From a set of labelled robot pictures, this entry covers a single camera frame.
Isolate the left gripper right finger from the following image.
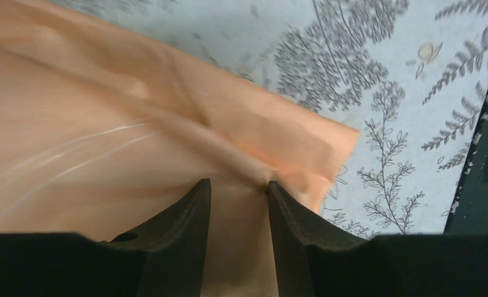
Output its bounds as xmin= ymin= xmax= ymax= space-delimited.
xmin=267 ymin=181 xmax=488 ymax=296

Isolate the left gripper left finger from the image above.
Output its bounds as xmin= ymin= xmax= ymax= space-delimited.
xmin=0 ymin=179 xmax=212 ymax=296

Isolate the peach wrapping paper sheet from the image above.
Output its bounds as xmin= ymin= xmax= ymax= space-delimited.
xmin=0 ymin=1 xmax=359 ymax=296

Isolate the floral patterned table mat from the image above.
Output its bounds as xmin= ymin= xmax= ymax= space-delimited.
xmin=62 ymin=1 xmax=488 ymax=238

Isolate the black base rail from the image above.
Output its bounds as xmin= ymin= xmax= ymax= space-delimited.
xmin=444 ymin=92 xmax=488 ymax=235

